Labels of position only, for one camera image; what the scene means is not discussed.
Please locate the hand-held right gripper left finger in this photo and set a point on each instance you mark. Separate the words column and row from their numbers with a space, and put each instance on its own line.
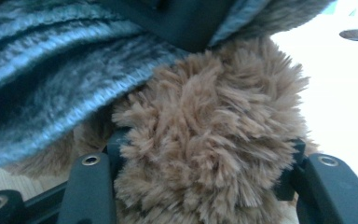
column 87, row 193

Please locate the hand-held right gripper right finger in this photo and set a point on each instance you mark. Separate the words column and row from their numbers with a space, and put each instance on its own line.
column 329, row 193

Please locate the brown plush teddy bear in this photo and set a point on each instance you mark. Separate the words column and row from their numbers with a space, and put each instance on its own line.
column 211, row 124

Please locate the grey fluffy cloth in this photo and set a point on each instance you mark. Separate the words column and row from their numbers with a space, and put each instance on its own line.
column 43, row 77

